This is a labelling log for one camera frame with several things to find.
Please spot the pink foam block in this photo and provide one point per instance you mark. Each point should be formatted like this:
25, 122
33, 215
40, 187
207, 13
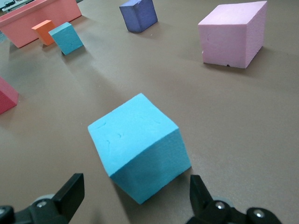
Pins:
229, 42

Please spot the orange foam block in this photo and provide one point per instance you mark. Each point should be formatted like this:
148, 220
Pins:
43, 29

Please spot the red foam block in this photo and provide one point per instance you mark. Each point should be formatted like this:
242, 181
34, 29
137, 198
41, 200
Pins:
7, 98

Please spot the brown table cover sheet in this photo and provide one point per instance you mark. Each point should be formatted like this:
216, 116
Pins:
149, 81

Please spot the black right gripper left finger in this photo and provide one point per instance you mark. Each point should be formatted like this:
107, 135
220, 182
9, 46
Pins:
67, 196

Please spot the light blue foam block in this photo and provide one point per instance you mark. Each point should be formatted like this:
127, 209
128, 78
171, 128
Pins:
130, 140
67, 38

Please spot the purple foam block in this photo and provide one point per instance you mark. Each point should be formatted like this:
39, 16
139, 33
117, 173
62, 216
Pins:
140, 14

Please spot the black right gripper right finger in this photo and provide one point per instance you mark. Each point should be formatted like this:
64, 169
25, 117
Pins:
201, 198

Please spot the pink plastic bin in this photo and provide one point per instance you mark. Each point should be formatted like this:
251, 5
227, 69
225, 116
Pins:
35, 14

